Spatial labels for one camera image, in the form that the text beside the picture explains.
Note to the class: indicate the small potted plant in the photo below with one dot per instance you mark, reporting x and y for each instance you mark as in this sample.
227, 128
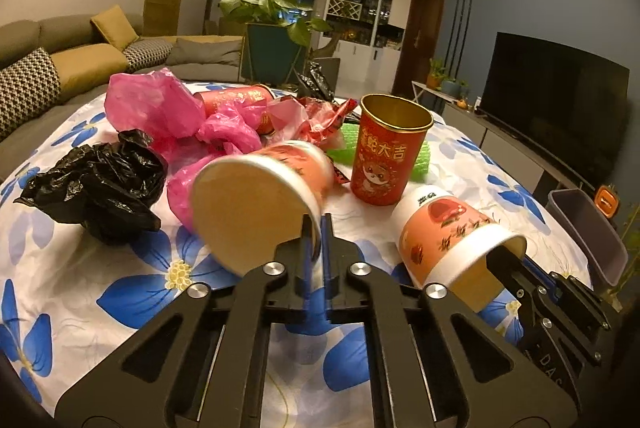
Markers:
436, 73

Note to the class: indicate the black television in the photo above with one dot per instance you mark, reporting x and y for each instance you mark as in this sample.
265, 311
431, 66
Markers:
568, 102

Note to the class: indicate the black plastic bag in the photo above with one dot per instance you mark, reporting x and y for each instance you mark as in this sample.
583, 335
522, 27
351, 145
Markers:
107, 188

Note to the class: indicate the grey throw pillow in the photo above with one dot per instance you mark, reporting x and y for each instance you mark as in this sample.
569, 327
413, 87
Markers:
205, 53

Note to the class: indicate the orange square device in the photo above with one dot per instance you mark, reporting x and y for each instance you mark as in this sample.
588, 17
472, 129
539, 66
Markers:
607, 201

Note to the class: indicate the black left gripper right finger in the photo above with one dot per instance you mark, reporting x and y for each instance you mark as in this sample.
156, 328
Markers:
432, 362

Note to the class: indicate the display shelf cabinet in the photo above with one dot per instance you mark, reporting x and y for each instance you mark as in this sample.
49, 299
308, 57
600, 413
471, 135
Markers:
362, 22

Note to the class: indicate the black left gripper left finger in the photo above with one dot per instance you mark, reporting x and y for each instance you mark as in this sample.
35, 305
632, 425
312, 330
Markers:
201, 361

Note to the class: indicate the yellow seat cushion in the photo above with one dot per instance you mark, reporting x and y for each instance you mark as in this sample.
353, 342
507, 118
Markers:
83, 68

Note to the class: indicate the grey trash bin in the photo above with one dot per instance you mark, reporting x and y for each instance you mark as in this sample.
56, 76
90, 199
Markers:
593, 233

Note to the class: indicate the dark brown door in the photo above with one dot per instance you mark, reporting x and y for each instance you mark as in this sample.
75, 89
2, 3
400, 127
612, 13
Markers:
422, 31

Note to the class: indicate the white red paper cup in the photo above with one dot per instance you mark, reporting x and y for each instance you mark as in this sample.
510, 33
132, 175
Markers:
441, 239
245, 206

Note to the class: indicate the green potted plant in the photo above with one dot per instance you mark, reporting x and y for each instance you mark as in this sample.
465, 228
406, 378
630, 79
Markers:
276, 38

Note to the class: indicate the red crumpled snack wrapper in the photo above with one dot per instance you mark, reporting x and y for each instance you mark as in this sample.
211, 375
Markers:
309, 120

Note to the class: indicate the small white side table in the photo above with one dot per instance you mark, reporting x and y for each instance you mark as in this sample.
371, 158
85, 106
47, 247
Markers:
420, 88

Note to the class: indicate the houndstooth patterned cushion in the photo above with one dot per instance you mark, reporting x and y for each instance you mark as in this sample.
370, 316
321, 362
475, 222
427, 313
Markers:
29, 88

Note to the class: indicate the green foam sleeve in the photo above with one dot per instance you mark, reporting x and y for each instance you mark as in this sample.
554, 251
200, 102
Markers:
344, 152

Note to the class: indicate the grey sectional sofa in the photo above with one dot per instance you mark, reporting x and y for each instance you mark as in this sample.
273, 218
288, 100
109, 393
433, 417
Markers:
19, 38

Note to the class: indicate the red gold paper cup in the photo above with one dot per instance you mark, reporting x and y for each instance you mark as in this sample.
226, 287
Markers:
391, 133

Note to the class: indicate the pink plastic bag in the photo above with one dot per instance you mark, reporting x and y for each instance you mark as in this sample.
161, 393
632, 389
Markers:
160, 105

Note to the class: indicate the yellow back pillow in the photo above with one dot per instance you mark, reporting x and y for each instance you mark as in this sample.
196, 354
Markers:
115, 27

